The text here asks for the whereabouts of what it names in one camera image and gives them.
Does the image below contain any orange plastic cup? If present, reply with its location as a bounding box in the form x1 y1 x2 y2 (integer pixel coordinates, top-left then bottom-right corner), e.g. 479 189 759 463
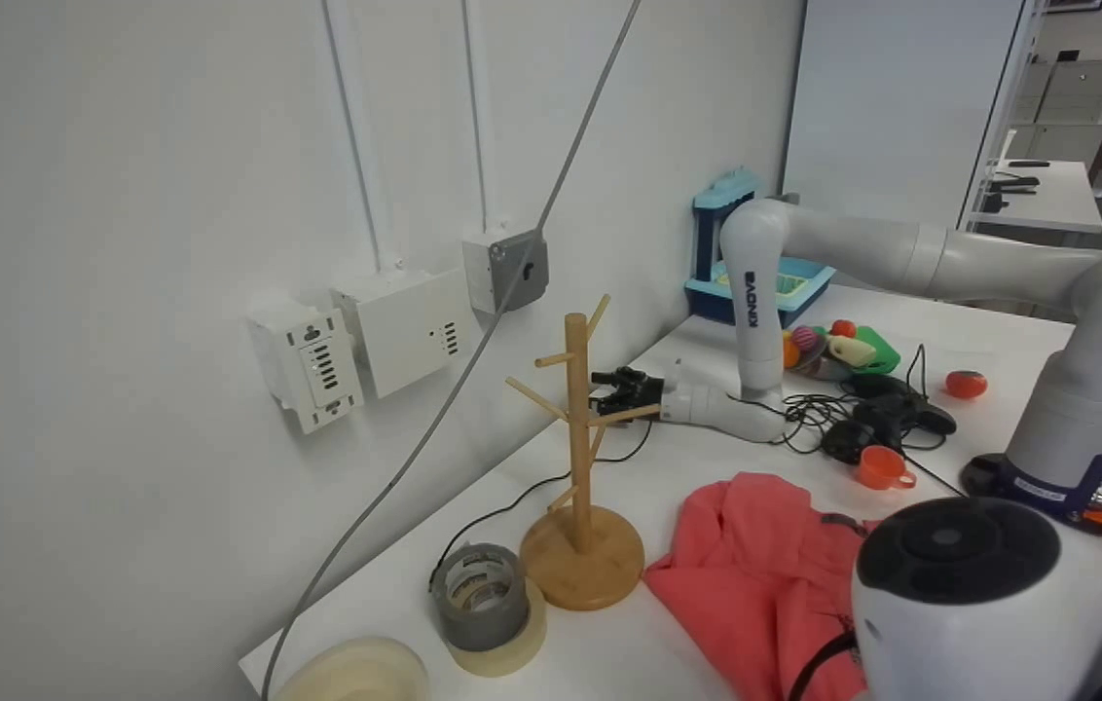
855 444 920 494

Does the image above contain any red round lid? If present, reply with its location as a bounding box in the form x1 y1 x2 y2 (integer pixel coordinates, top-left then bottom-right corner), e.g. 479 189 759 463
941 367 994 403

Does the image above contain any blue plastic tray stand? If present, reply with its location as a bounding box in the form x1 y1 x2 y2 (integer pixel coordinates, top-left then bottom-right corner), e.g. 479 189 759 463
682 168 837 328

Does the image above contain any thin black table cable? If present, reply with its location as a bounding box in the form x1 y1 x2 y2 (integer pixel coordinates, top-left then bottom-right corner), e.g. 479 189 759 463
430 418 658 586

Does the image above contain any white background table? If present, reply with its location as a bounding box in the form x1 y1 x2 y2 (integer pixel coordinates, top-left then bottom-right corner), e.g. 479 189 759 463
970 153 1102 240

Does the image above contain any green toy block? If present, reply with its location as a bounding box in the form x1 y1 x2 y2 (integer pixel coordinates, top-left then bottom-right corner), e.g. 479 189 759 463
849 323 902 381

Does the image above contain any long grey wall cable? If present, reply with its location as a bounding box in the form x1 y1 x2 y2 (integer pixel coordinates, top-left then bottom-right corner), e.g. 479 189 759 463
256 0 645 701

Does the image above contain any black cable bundle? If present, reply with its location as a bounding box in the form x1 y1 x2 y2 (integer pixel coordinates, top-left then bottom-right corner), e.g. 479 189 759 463
780 368 963 468

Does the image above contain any white socket with black print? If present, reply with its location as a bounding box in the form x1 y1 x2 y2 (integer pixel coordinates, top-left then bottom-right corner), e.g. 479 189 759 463
241 296 367 440

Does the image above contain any plain white wall box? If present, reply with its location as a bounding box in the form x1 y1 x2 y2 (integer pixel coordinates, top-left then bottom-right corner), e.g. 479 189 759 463
328 266 473 402

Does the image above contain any grey junction box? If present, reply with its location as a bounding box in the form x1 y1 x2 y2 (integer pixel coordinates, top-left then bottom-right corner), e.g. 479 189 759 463
458 227 553 318

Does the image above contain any black tool head with cable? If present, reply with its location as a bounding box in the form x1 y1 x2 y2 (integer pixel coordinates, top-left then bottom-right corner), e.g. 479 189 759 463
589 367 671 425

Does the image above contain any white board panel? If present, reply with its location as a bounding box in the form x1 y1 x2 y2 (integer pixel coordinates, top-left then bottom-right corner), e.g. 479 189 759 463
780 0 1036 232

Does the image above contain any cream bowl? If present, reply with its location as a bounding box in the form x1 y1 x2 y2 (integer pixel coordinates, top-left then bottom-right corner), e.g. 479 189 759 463
274 634 431 701

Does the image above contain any pink toy ball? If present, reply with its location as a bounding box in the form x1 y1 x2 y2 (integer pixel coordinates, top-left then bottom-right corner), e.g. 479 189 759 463
787 323 829 367

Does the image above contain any wooden mug tree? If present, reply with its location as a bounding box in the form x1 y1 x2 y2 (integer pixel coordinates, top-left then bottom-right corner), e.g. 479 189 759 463
501 290 645 614

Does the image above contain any cream tape roll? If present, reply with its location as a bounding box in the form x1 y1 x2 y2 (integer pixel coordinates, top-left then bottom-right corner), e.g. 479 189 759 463
443 604 548 680

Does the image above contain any white wall conduit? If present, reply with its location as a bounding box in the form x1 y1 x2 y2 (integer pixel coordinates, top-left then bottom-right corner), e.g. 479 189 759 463
317 0 384 275
456 0 496 240

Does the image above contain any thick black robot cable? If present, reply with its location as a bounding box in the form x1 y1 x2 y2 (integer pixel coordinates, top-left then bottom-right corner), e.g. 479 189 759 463
787 627 868 701

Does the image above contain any coral red sweatshirt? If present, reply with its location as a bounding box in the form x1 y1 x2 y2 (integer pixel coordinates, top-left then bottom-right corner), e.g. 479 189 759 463
643 472 887 701

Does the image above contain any yellow white toy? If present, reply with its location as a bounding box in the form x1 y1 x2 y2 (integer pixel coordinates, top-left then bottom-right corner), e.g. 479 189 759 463
820 329 881 368

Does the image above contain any grey duct tape roll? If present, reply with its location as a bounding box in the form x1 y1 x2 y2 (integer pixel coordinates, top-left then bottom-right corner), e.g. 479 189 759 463
426 540 534 655

